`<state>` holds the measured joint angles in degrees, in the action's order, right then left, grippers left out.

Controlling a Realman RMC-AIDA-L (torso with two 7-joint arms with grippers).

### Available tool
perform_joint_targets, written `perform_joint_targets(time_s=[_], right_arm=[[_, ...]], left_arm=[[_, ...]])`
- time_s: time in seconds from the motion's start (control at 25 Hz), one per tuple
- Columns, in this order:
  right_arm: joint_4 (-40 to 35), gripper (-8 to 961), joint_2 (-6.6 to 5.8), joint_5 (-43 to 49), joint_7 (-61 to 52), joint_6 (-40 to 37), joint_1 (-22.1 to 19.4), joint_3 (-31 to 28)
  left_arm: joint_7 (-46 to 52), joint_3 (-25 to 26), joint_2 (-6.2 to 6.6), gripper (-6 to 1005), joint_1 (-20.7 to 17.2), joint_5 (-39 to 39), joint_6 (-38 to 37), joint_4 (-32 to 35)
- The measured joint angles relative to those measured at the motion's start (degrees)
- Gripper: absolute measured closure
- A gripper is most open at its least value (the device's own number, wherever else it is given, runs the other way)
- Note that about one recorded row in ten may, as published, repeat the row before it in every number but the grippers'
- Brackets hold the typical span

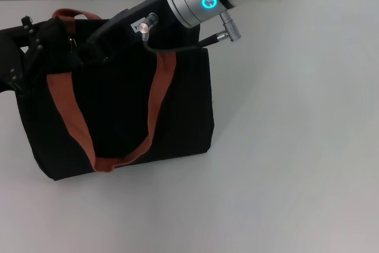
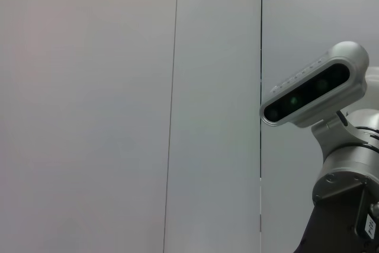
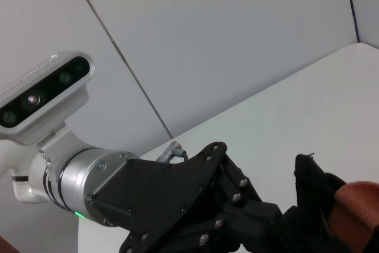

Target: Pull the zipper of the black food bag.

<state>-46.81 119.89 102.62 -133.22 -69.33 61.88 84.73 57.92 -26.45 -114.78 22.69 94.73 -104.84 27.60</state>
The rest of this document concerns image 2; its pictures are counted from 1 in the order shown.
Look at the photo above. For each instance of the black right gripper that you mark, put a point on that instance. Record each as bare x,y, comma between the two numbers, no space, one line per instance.
334,223

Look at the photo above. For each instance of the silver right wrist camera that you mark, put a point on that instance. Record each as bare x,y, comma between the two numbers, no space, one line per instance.
314,90

